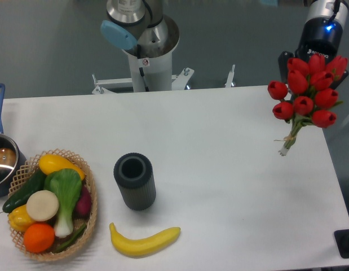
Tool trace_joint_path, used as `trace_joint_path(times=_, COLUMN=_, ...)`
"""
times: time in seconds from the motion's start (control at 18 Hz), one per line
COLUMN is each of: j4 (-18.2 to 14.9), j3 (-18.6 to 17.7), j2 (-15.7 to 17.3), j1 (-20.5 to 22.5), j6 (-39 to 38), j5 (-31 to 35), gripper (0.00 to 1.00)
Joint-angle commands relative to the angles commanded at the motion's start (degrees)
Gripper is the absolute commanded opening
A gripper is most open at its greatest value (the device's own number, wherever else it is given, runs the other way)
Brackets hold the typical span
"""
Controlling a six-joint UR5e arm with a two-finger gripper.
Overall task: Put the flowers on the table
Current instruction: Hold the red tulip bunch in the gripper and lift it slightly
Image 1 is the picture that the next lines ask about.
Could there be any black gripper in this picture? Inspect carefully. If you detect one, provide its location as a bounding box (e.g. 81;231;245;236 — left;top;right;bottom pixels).
278;0;348;86

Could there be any red tulip bouquet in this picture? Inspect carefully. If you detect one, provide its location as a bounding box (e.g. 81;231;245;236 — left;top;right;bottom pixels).
267;54;348;156

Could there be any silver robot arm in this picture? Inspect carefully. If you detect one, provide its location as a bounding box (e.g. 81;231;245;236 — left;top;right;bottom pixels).
100;1;349;92

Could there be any black device at table edge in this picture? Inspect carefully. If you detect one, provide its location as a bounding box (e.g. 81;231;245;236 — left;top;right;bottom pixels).
334;229;349;259

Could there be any dark grey ribbed vase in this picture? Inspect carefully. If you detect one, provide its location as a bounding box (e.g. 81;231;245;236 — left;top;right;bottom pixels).
113;152;156;211

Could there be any yellow banana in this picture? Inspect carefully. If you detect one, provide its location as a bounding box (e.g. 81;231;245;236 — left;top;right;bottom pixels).
109;222;181;257

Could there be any purple sweet potato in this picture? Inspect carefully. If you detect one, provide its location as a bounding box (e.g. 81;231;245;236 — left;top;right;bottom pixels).
75;186;92;217

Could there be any green bok choy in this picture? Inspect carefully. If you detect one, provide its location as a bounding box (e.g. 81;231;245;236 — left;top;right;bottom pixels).
44;168;82;238

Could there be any yellow squash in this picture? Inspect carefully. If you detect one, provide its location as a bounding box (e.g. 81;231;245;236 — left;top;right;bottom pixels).
38;154;85;181

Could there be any woven wicker basket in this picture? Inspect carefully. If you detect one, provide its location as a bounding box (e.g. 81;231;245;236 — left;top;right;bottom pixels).
8;148;98;261

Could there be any green cucumber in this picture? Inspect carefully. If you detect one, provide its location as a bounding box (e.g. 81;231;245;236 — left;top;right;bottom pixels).
2;169;46;213

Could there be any green bean pod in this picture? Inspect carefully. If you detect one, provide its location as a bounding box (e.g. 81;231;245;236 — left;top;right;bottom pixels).
53;224;87;253

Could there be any orange fruit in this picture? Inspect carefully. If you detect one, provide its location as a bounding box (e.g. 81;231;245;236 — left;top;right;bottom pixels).
24;223;55;253

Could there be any yellow bell pepper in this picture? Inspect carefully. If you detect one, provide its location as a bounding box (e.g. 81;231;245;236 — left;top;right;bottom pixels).
8;204;36;232

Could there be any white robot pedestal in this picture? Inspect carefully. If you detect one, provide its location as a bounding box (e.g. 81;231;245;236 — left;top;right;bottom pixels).
123;46;176;93

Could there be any white metal base frame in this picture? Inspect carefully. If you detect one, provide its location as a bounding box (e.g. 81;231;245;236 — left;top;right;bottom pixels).
91;64;236;94

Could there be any blue handled saucepan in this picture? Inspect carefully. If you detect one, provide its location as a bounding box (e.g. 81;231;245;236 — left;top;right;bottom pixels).
0;84;26;197

